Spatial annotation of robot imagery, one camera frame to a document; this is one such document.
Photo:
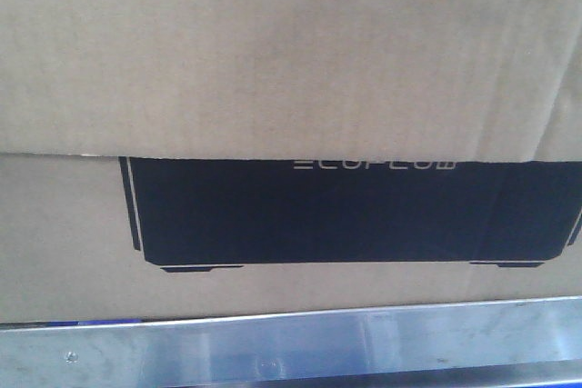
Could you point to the brown EcoFlow cardboard box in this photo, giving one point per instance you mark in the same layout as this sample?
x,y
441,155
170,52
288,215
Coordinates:
x,y
86,81

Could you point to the metal shelf front rail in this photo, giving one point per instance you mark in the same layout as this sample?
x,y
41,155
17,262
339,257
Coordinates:
x,y
558,317

